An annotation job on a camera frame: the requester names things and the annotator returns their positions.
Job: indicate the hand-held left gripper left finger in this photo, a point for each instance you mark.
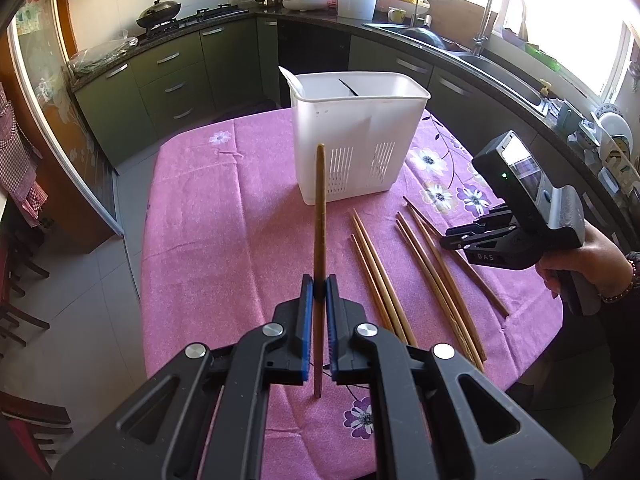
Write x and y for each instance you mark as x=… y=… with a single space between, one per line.
x=307 y=310

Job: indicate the small dark pot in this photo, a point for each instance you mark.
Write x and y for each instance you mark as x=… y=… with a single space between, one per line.
x=270 y=0

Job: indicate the white spoon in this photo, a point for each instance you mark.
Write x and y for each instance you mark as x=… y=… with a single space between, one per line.
x=290 y=77

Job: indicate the dark round bowl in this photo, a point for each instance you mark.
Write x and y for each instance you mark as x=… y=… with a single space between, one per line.
x=422 y=37

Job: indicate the person's dark clothing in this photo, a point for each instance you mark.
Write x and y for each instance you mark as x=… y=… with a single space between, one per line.
x=575 y=385

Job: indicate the kitchen window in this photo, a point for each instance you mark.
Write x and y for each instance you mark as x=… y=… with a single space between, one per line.
x=550 y=0

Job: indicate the white mug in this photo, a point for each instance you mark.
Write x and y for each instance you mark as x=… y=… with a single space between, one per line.
x=396 y=16

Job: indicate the black gas stove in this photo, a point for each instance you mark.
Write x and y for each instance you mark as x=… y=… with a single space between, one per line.
x=200 y=17

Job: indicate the wooden cutting board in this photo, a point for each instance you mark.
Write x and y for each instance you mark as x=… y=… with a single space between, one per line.
x=455 y=17

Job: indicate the red cushioned wooden chair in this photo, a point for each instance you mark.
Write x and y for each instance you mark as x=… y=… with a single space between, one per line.
x=30 y=430

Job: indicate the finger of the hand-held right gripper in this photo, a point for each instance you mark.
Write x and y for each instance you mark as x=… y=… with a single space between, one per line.
x=475 y=239
x=495 y=215

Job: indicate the chrome kitchen faucet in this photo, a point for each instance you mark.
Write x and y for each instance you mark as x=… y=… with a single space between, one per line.
x=482 y=35

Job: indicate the dark brown wooden chopstick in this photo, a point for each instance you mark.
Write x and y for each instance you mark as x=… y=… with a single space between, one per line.
x=320 y=210

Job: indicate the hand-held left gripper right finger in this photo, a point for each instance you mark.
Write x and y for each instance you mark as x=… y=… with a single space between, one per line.
x=332 y=310

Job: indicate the green cabinet drawer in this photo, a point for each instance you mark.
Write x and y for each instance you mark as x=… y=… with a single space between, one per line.
x=172 y=87
x=180 y=115
x=165 y=60

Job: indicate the dark kitchen countertop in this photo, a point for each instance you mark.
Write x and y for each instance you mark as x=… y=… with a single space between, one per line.
x=380 y=32

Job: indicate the pink floral tablecloth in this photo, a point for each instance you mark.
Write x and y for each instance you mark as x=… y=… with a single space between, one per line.
x=225 y=235

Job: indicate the white lidded container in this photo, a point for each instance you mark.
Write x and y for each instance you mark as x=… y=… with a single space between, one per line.
x=356 y=0

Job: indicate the steel kitchen sink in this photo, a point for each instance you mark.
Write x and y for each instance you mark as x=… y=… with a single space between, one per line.
x=505 y=77

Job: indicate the black wok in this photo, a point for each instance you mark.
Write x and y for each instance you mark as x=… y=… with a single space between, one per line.
x=159 y=12

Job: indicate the green kitchen cabinet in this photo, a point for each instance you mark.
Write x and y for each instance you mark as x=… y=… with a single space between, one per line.
x=105 y=115

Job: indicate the person's right hand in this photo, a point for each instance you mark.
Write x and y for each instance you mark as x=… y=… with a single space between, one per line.
x=607 y=265

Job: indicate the floral etched glass door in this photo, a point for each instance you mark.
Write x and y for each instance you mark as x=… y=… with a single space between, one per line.
x=60 y=110

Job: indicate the white plate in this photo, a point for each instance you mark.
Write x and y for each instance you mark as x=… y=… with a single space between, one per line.
x=615 y=127

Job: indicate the white plastic utensil basket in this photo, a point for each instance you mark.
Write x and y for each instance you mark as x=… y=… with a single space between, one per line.
x=350 y=125

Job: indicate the clear plastic bag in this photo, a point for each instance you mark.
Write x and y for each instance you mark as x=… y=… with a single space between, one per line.
x=100 y=55

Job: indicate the red checkered apron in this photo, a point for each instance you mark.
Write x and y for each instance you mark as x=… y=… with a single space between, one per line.
x=20 y=160

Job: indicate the dark wooden chair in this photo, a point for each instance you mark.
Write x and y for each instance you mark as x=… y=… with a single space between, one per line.
x=20 y=285

